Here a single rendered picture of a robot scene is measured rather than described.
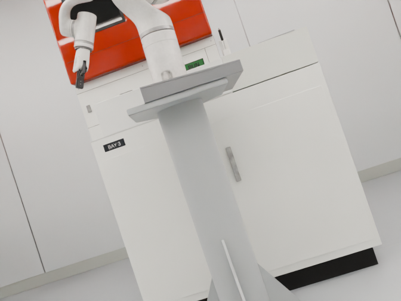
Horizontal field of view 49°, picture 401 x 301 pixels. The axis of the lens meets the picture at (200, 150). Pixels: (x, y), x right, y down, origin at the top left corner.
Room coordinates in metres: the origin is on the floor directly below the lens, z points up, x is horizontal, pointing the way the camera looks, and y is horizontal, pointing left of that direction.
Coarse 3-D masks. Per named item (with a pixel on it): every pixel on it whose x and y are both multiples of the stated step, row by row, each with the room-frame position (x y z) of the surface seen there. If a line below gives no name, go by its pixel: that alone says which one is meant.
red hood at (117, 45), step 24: (48, 0) 2.39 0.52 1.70; (96, 0) 2.36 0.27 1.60; (192, 0) 2.31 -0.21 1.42; (96, 24) 2.36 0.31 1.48; (120, 24) 2.35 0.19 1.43; (192, 24) 2.32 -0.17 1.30; (72, 48) 2.38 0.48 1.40; (96, 48) 2.37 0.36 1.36; (120, 48) 2.36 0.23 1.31; (72, 72) 2.39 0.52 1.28; (96, 72) 2.37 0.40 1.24
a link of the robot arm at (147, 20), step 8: (112, 0) 1.46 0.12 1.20; (120, 0) 1.43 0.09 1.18; (128, 0) 1.42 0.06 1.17; (136, 0) 1.42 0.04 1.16; (144, 0) 1.42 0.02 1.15; (152, 0) 1.49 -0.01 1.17; (120, 8) 1.47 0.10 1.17; (128, 8) 1.45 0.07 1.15; (136, 8) 1.43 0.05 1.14; (144, 8) 1.43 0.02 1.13; (152, 8) 1.43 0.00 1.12; (128, 16) 1.49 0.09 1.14; (136, 16) 1.45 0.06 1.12; (144, 16) 1.44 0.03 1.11; (152, 16) 1.44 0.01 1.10; (160, 16) 1.44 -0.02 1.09; (168, 16) 1.48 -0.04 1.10; (136, 24) 1.48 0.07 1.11; (144, 24) 1.45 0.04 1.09; (152, 24) 1.44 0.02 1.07; (160, 24) 1.44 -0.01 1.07; (168, 24) 1.46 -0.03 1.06; (144, 32) 1.45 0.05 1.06
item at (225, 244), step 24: (168, 96) 1.34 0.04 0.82; (192, 96) 1.37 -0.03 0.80; (216, 96) 1.56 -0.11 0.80; (144, 120) 1.55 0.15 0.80; (168, 120) 1.43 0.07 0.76; (192, 120) 1.42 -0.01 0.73; (168, 144) 1.46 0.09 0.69; (192, 144) 1.42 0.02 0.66; (216, 144) 1.48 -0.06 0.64; (192, 168) 1.42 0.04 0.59; (216, 168) 1.43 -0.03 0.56; (192, 192) 1.43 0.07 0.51; (216, 192) 1.42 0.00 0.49; (192, 216) 1.47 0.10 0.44; (216, 216) 1.42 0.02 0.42; (240, 216) 1.48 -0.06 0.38; (216, 240) 1.42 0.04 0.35; (240, 240) 1.44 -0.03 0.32; (216, 264) 1.43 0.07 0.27; (240, 264) 1.42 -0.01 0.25; (216, 288) 1.47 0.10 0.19; (240, 288) 1.32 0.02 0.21; (264, 288) 1.47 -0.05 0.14
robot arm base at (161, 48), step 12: (144, 36) 1.46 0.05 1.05; (156, 36) 1.44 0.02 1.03; (168, 36) 1.45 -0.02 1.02; (144, 48) 1.47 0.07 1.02; (156, 48) 1.44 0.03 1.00; (168, 48) 1.44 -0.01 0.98; (156, 60) 1.44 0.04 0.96; (168, 60) 1.44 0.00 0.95; (180, 60) 1.46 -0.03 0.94; (156, 72) 1.45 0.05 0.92; (168, 72) 1.44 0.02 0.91; (180, 72) 1.45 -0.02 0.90
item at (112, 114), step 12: (216, 60) 1.74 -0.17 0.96; (120, 96) 1.78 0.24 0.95; (132, 96) 1.77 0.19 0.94; (96, 108) 1.79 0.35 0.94; (108, 108) 1.79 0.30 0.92; (120, 108) 1.78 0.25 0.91; (108, 120) 1.79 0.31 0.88; (120, 120) 1.78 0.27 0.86; (132, 120) 1.78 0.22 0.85; (108, 132) 1.79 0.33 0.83
